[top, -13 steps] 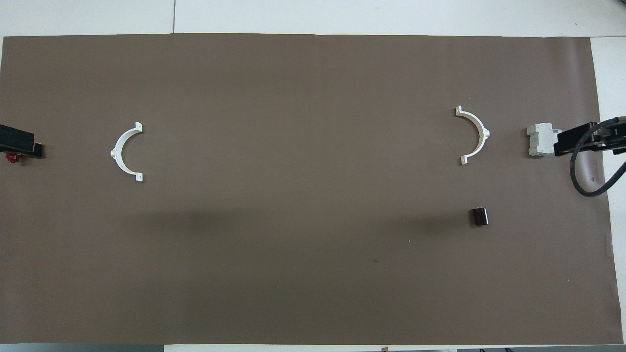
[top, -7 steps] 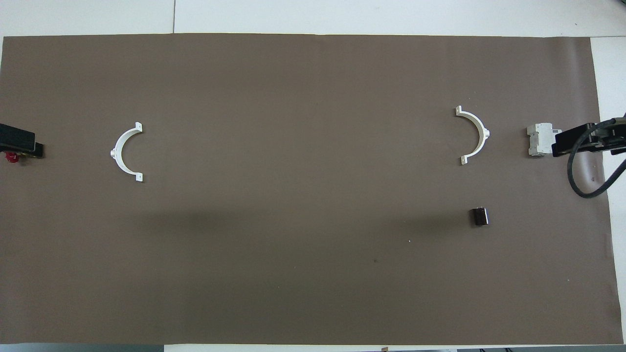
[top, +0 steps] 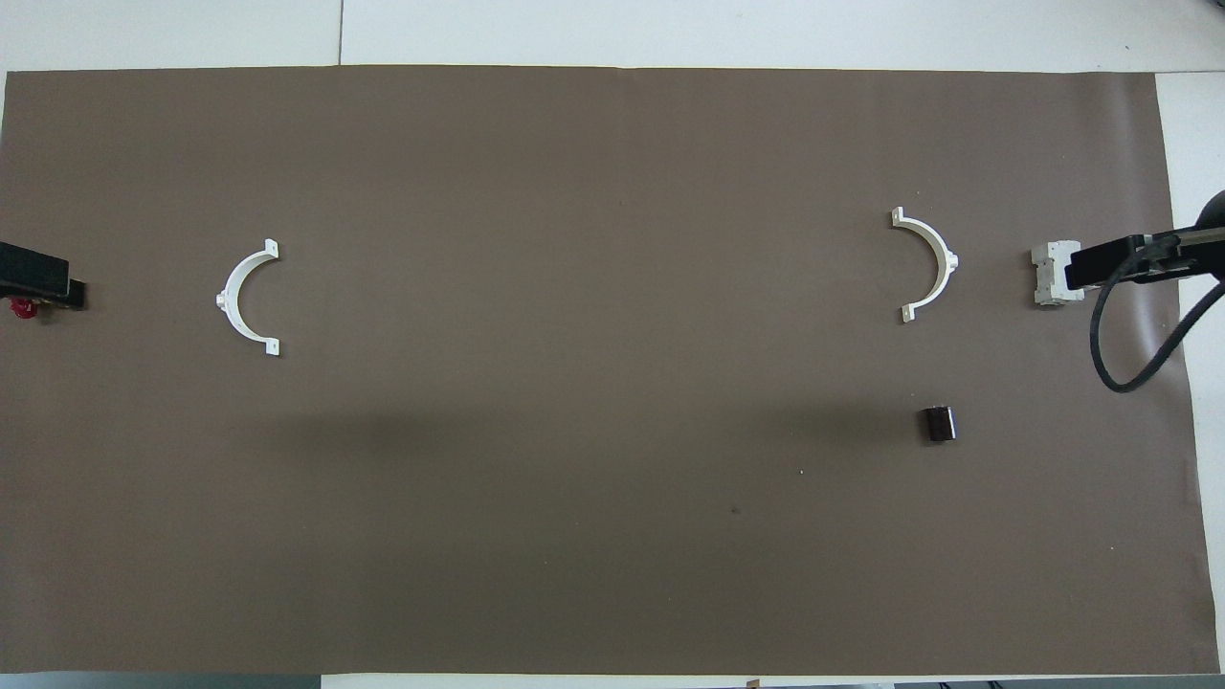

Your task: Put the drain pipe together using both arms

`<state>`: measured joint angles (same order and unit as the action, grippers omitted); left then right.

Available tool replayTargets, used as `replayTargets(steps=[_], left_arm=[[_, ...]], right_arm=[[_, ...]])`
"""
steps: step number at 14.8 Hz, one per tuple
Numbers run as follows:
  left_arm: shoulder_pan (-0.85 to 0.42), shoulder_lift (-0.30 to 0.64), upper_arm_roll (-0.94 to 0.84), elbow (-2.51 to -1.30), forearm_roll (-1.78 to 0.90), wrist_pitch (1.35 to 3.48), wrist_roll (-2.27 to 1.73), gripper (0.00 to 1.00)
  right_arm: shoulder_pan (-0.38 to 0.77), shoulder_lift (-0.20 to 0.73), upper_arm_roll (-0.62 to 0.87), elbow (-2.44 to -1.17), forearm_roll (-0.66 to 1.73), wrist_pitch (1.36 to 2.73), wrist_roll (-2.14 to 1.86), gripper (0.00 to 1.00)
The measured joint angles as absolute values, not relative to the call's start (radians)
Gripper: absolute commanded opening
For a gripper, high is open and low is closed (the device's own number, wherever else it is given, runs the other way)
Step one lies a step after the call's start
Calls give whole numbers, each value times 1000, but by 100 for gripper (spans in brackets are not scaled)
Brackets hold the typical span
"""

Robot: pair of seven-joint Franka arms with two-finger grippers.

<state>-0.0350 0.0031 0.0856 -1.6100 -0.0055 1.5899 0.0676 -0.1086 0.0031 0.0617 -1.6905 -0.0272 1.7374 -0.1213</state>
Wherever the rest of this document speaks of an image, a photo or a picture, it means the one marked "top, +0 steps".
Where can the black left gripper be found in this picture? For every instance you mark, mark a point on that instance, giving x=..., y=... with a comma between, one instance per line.
x=33, y=273

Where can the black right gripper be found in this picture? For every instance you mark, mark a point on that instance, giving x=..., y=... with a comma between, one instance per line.
x=1134, y=260

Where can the white half pipe clamp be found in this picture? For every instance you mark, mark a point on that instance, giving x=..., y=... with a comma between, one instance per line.
x=226, y=299
x=948, y=263

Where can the grey circuit breaker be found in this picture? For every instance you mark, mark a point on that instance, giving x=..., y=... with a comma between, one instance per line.
x=1048, y=275

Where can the small dark brown cylinder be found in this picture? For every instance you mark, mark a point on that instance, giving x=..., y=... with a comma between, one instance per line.
x=939, y=425

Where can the brown table mat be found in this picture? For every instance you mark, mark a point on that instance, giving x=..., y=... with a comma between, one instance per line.
x=612, y=498

